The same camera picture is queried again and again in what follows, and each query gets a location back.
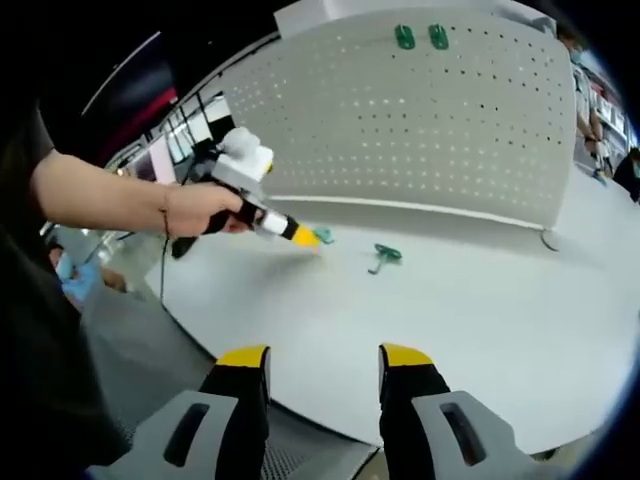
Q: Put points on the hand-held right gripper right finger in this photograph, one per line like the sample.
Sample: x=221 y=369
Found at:
x=410 y=400

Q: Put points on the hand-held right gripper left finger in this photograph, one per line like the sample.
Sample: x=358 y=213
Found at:
x=240 y=400

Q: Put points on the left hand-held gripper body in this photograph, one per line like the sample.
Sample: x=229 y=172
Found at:
x=242 y=160

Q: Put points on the green hook assembly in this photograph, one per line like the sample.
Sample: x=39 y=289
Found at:
x=327 y=235
x=405 y=39
x=387 y=251
x=438 y=39

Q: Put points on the white perforated mounting plate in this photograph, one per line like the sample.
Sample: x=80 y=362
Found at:
x=400 y=125

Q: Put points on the person's left hand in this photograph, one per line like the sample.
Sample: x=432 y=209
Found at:
x=195 y=210

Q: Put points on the pink partition panel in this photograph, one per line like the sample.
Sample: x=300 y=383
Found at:
x=160 y=165

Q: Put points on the grey mesh chair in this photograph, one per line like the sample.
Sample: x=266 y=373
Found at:
x=130 y=350

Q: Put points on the light blue cloth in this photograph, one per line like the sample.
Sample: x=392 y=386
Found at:
x=82 y=280

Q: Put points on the person's dark clothing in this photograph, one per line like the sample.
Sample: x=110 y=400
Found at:
x=35 y=350

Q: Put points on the white shelf with bins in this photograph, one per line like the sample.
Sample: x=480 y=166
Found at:
x=612 y=115

